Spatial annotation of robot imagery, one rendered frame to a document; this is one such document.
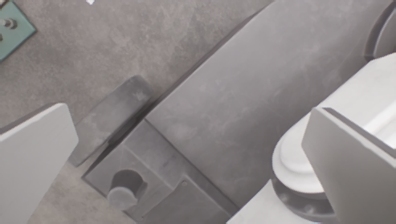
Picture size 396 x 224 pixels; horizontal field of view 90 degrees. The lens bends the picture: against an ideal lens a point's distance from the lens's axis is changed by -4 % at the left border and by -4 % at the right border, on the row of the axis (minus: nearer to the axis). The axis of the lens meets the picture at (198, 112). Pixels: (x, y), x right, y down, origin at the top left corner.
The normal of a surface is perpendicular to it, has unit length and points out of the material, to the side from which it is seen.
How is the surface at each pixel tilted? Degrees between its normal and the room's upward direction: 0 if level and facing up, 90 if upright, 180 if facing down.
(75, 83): 0
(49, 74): 0
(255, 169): 0
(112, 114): 31
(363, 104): 90
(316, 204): 90
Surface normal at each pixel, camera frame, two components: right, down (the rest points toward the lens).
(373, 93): -0.67, -0.71
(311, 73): 0.06, 0.26
